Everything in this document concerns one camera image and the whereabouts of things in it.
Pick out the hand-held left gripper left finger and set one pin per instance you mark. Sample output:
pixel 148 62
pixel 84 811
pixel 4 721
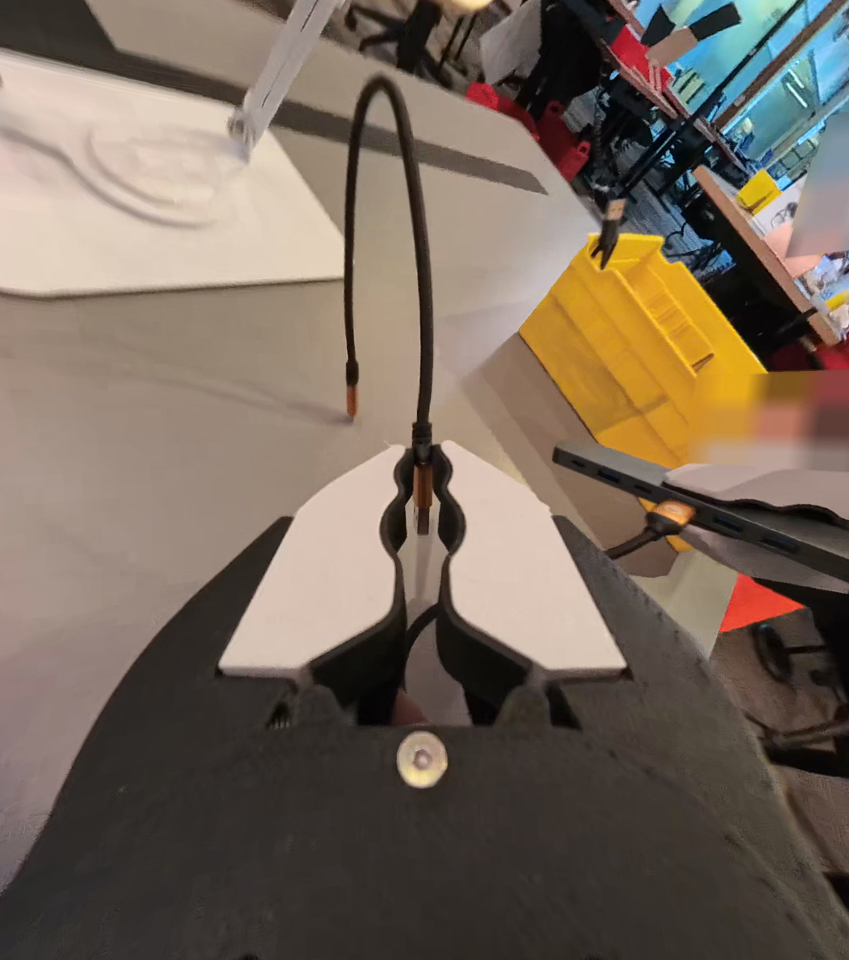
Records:
pixel 319 592

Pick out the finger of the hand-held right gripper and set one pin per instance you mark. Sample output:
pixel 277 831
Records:
pixel 807 487
pixel 762 566

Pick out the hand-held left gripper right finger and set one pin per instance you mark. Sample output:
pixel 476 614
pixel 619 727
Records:
pixel 529 592

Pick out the black usb hub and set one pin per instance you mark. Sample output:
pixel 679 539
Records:
pixel 604 474

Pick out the orange mat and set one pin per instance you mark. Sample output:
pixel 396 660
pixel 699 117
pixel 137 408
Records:
pixel 758 604

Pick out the yellow plastic bin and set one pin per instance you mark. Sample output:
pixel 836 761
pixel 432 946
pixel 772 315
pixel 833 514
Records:
pixel 619 337

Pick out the wooden table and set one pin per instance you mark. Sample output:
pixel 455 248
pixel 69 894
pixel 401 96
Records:
pixel 754 240

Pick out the small yellow box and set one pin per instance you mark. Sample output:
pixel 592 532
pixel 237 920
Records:
pixel 758 191

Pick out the white stand base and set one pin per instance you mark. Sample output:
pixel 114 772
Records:
pixel 169 255

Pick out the red plastic container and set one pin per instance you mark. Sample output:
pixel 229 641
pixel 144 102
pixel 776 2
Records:
pixel 563 142
pixel 496 105

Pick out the black office chair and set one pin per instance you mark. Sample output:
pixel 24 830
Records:
pixel 413 37

